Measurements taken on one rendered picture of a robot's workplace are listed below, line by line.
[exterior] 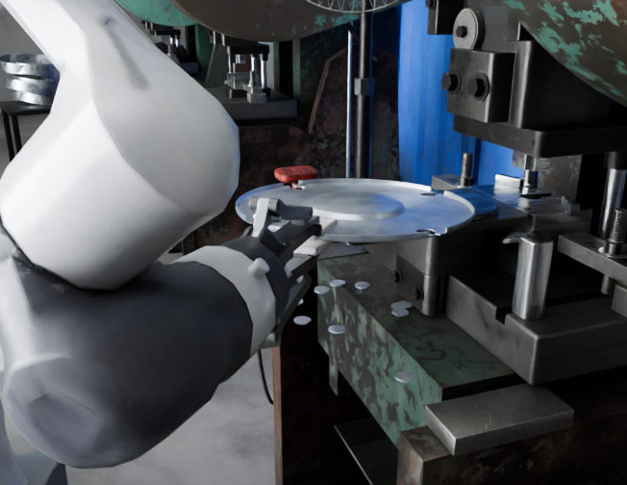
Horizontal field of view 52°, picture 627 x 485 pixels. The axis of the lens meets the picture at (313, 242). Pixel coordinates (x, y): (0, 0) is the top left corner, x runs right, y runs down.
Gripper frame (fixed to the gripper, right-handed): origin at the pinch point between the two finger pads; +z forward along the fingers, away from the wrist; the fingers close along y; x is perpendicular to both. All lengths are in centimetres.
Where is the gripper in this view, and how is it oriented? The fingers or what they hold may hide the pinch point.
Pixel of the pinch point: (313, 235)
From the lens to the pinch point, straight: 66.7
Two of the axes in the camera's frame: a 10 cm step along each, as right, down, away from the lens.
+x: -9.5, -1.1, 3.0
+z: 3.2, -2.4, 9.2
